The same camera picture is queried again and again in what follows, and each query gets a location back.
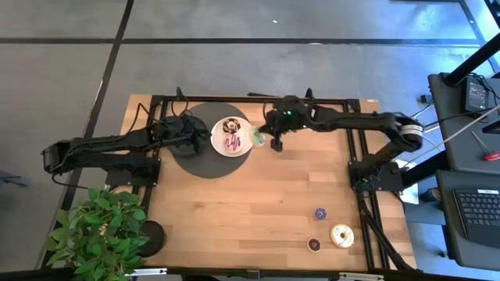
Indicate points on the white plate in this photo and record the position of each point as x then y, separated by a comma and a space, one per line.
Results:
216, 136

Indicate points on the black round plant pot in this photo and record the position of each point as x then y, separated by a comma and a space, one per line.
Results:
156, 238

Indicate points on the large cream glazed donut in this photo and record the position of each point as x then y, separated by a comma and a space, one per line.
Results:
336, 240

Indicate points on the black power adapter box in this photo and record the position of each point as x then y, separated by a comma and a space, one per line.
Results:
476, 95

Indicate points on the black side desk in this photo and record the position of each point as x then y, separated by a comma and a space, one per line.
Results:
449, 117

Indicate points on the mint green glazed donut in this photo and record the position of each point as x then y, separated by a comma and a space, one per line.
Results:
256, 137

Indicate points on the black slanted pole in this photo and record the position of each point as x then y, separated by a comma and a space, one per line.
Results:
472, 60

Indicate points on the green leafy plant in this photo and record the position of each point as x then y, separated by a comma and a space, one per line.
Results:
97, 234

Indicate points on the grey round mat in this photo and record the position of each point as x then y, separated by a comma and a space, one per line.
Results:
211, 168

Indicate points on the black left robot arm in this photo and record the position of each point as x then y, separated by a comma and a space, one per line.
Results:
109, 142

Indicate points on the black metal table frame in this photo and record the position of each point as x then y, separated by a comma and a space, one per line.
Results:
234, 99

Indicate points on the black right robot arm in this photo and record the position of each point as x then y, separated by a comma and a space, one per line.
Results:
351, 121

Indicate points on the pink glazed donut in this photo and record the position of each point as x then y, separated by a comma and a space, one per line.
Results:
228, 145

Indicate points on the chocolate sprinkled donut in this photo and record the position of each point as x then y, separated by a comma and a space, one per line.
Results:
310, 248

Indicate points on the black keyboard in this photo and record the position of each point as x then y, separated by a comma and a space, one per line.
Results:
480, 210

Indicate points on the small purple glazed donut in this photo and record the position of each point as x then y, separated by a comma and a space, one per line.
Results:
317, 217

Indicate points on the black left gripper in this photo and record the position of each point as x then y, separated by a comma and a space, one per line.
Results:
172, 134

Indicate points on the silver metal bracket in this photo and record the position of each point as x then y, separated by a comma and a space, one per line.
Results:
361, 276
146, 272

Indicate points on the grey keyboard desk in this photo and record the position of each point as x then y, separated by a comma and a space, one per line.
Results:
447, 218

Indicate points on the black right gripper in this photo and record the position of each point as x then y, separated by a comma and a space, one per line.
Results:
291, 115

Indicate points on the chocolate donut white drizzle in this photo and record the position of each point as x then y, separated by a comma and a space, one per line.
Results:
226, 126

